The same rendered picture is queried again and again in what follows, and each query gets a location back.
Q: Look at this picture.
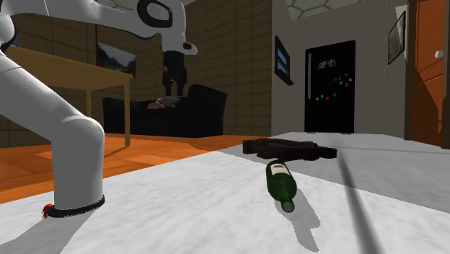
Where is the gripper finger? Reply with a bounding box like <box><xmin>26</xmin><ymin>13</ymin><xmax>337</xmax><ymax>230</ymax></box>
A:
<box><xmin>175</xmin><ymin>79</ymin><xmax>188</xmax><ymax>98</ymax></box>
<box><xmin>162</xmin><ymin>79</ymin><xmax>175</xmax><ymax>97</ymax></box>

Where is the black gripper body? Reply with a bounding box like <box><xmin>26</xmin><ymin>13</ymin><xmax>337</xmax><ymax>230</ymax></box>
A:
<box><xmin>162</xmin><ymin>50</ymin><xmax>188</xmax><ymax>84</ymax></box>

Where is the black sofa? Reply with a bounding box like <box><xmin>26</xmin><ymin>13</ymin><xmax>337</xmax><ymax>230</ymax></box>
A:
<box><xmin>102</xmin><ymin>84</ymin><xmax>229</xmax><ymax>139</ymax></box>

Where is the light wooden table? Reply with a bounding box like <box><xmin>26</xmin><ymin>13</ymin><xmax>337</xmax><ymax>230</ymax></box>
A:
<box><xmin>4</xmin><ymin>45</ymin><xmax>134</xmax><ymax>147</ymax></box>

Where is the dark brown flat block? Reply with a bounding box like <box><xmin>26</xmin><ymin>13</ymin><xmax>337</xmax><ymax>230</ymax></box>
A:
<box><xmin>242</xmin><ymin>137</ymin><xmax>338</xmax><ymax>163</ymax></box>

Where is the green glass wine bottle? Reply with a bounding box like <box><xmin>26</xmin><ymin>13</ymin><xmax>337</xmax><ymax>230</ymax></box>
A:
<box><xmin>265</xmin><ymin>159</ymin><xmax>299</xmax><ymax>214</ymax></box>

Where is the black refrigerator with magnets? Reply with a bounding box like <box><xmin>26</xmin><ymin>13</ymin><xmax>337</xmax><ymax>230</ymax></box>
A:
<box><xmin>304</xmin><ymin>40</ymin><xmax>356</xmax><ymax>134</ymax></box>

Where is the orange wooden door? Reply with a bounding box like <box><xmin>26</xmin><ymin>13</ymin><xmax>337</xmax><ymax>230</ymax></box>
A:
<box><xmin>403</xmin><ymin>0</ymin><xmax>450</xmax><ymax>149</ymax></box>

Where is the window in brick wall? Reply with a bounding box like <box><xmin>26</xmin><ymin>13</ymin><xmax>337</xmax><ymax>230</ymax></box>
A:
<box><xmin>96</xmin><ymin>40</ymin><xmax>137</xmax><ymax>79</ymax></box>

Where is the black framed blue wall picture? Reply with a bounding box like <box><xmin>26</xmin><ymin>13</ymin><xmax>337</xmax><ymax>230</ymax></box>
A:
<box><xmin>273</xmin><ymin>35</ymin><xmax>295</xmax><ymax>87</ymax></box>

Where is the black framed grey wall picture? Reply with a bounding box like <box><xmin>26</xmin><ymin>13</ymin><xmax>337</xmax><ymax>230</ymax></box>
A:
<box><xmin>387</xmin><ymin>10</ymin><xmax>407</xmax><ymax>66</ymax></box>

